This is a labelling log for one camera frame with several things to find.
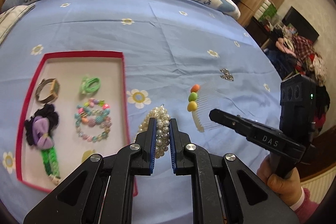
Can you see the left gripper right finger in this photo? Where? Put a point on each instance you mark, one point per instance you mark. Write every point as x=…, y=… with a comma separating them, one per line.
x=181, y=165

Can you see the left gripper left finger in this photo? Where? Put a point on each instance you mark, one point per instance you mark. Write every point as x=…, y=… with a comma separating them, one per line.
x=145, y=157

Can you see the hair comb with coloured beads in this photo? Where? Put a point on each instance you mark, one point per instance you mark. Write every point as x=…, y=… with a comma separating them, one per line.
x=208, y=98

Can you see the pink sleeve forearm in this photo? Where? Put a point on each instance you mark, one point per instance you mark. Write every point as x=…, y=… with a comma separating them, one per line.
x=304, y=207

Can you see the red jewelry tray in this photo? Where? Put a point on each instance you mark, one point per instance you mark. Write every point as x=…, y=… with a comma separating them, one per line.
x=91, y=107

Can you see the right hand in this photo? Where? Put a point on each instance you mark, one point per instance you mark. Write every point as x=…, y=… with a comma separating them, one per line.
x=289, y=190

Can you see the yellow hair claw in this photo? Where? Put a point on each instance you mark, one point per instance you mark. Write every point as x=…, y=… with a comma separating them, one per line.
x=87, y=154

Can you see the green braided band with panda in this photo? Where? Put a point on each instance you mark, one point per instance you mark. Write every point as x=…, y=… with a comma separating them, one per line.
x=51, y=165

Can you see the pile of clothes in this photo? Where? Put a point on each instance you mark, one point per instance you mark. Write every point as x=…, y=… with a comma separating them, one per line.
x=291, y=54

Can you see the blue floral bed sheet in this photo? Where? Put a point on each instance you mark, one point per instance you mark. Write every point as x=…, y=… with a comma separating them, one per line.
x=168, y=46

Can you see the gold wrist watch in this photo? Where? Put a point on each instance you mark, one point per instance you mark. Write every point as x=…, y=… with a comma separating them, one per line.
x=47, y=91

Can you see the black scrunchie with purple bow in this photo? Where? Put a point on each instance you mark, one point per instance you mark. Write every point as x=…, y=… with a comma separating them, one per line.
x=40, y=126

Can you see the grey striped pillow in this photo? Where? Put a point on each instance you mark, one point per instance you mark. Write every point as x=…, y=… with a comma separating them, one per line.
x=10, y=18

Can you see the black camera box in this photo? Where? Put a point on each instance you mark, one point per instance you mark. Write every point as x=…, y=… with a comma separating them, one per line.
x=297, y=101

